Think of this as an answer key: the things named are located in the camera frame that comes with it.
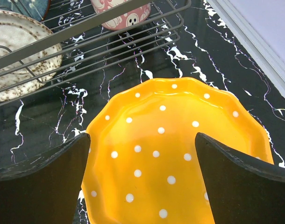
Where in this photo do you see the pink patterned mug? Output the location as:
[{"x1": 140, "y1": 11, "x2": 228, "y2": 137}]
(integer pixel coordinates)
[{"x1": 91, "y1": 0, "x2": 151, "y2": 30}]

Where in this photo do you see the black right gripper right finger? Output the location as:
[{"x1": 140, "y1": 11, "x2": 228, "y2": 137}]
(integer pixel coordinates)
[{"x1": 195, "y1": 133, "x2": 285, "y2": 224}]

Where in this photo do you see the aluminium frame rail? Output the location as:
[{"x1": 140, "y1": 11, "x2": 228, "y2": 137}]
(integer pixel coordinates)
[{"x1": 208, "y1": 0, "x2": 285, "y2": 98}]

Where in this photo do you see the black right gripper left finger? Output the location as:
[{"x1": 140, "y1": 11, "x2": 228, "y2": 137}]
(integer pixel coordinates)
[{"x1": 0, "y1": 133, "x2": 91, "y2": 224}]

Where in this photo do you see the yellow polka dot plate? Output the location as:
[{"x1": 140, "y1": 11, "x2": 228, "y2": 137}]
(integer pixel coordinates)
[{"x1": 81, "y1": 77, "x2": 273, "y2": 224}]

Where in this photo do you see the speckled cream plate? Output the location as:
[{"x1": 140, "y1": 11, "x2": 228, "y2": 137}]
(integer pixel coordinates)
[{"x1": 0, "y1": 9, "x2": 63, "y2": 102}]

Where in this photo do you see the grey wire dish rack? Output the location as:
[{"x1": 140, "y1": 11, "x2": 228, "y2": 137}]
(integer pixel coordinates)
[{"x1": 0, "y1": 0, "x2": 192, "y2": 108}]

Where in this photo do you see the teal glazed plate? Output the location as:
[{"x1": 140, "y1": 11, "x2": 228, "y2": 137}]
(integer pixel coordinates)
[{"x1": 0, "y1": 0, "x2": 51, "y2": 21}]

